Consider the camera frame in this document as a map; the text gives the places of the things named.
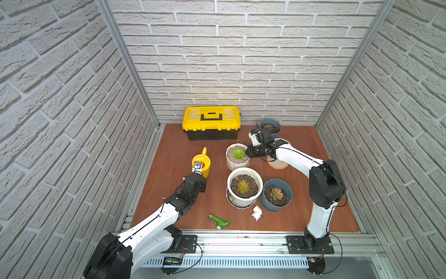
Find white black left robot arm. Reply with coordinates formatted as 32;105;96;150
83;161;206;279

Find yellow plastic watering can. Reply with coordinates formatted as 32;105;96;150
192;147;211;178

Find blue pot back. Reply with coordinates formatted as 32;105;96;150
260;119;282;138

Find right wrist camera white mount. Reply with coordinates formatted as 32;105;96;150
249;130;261;146

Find aluminium frame corner post left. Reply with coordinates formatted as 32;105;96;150
96;0;161;129

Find blue pot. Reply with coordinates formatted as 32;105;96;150
260;179;293;212
260;119;282;138

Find blue pot front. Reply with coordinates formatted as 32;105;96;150
260;179;293;212

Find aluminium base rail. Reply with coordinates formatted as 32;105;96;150
142;230;386;274

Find white PVC elbow fitting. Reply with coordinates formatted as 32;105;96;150
251;206;263;222

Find aluminium frame corner post right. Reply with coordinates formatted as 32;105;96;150
315;0;396;129

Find aluminium frame corner post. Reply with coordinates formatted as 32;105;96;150
315;0;396;129
96;0;161;129

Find small white faceted pot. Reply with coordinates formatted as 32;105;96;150
225;143;250;171

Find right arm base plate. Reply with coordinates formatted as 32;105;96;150
285;235;335;255

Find yellow black plastic toolbox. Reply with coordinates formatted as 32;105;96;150
182;106;241;141

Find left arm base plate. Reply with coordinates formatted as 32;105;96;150
163;234;197;254

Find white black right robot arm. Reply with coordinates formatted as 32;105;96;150
245;129;346;252

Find green spray nozzle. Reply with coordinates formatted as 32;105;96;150
209;214;231;230

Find large white round pot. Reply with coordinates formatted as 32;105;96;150
226;167;263;209

